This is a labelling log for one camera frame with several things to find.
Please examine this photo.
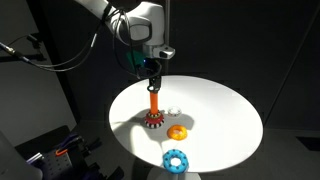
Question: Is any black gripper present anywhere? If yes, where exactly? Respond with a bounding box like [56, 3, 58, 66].
[137, 57, 163, 93]

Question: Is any thin green ring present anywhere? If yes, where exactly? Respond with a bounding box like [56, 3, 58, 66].
[148, 84, 160, 94]

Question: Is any white robot base link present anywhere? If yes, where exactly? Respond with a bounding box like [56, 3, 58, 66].
[0, 131, 34, 180]

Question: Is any perforated metal breadboard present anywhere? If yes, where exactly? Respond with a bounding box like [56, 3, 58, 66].
[36, 148, 88, 180]

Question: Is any orange stand post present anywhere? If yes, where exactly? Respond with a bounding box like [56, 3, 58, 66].
[149, 91, 161, 116]

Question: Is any small beaded ring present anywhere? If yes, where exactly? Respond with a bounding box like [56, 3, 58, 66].
[146, 110, 164, 119]

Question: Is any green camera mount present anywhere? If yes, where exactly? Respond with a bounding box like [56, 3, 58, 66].
[124, 49, 145, 70]

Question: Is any clear plastic ring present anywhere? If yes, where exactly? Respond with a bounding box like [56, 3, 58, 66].
[167, 105, 183, 117]

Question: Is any red toy ring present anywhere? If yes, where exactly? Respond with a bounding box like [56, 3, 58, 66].
[144, 113, 165, 124]

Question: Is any black white checkered ring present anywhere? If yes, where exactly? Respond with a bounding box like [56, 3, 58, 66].
[144, 120, 165, 130]

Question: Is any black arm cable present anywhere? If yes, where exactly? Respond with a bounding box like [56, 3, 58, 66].
[0, 6, 113, 73]
[111, 8, 164, 80]

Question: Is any yellow ridged ring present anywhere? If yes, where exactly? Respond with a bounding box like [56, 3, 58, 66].
[166, 124, 189, 142]

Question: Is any blue dotted ring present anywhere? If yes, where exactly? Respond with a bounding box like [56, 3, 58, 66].
[162, 149, 190, 174]

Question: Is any black vertical post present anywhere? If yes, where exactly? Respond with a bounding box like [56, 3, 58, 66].
[26, 0, 82, 125]

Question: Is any purple tool handle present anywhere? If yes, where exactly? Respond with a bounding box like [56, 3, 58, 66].
[62, 132, 82, 145]

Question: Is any orange clamp handle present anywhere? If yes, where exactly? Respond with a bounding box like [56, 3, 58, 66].
[54, 148, 70, 157]

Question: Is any black camera stand bar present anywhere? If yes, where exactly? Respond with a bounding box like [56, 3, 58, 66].
[0, 33, 48, 63]

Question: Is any silver metal rail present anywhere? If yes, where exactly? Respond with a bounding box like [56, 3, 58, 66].
[25, 152, 44, 165]

